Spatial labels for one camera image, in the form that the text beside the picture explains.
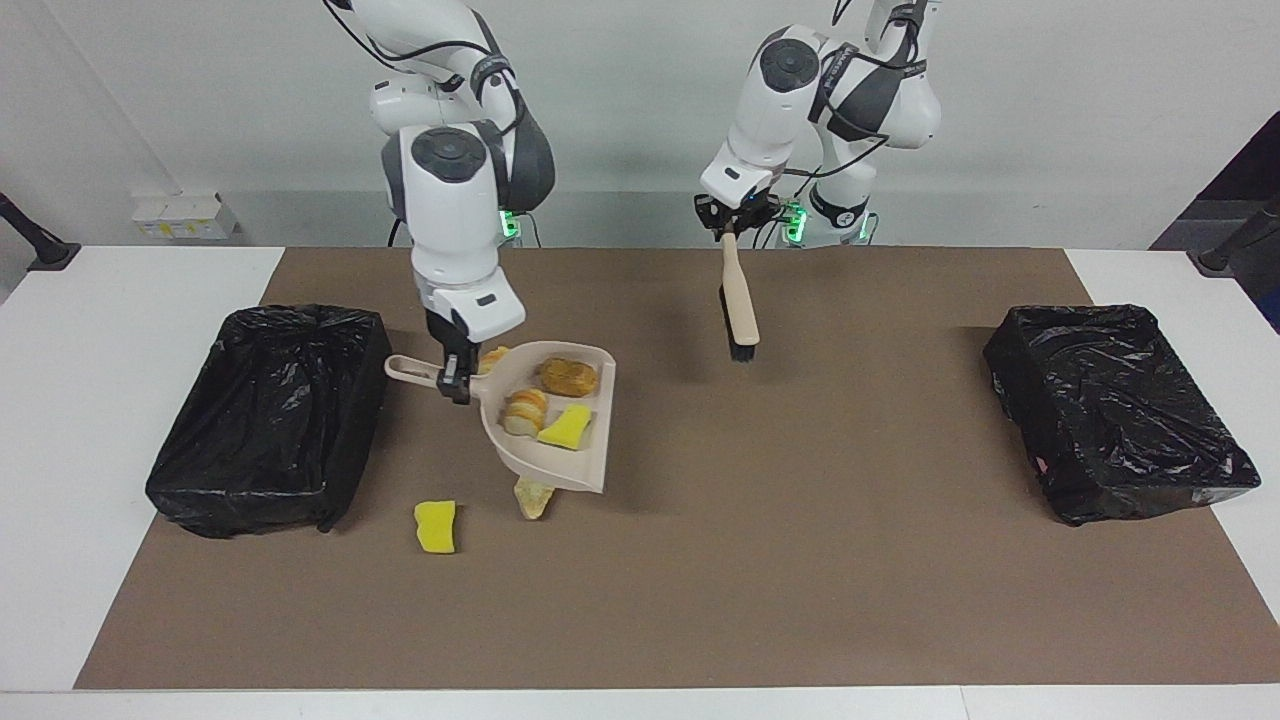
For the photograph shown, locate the beige brush black bristles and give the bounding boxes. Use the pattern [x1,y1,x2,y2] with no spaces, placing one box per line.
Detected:
[720,232,761,362]

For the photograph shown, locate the pale croissant piece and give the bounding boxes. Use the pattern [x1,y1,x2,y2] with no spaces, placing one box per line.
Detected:
[503,388,549,438]

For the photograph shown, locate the brown bread roll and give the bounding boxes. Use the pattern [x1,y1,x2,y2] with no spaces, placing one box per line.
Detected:
[540,358,599,398]

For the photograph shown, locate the small yellow green sponge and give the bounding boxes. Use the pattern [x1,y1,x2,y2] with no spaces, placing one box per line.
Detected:
[537,403,593,451]

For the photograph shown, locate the beige plastic dustpan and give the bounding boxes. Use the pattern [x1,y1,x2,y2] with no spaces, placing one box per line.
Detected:
[384,342,617,495]

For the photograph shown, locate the beige bread chunk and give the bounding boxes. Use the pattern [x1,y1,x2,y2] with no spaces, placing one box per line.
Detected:
[514,478,557,521]

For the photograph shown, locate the plain yellow sponge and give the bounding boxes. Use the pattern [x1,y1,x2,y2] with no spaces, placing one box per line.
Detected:
[414,500,458,555]

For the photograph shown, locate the black lined trash bin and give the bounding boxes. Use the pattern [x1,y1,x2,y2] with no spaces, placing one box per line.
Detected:
[145,304,394,539]
[983,304,1262,527]

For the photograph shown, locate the brown table mat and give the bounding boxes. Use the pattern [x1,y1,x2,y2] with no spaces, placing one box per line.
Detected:
[75,247,1280,691]

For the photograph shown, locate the white wall socket box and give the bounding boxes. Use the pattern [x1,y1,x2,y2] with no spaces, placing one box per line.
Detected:
[132,192,241,241]

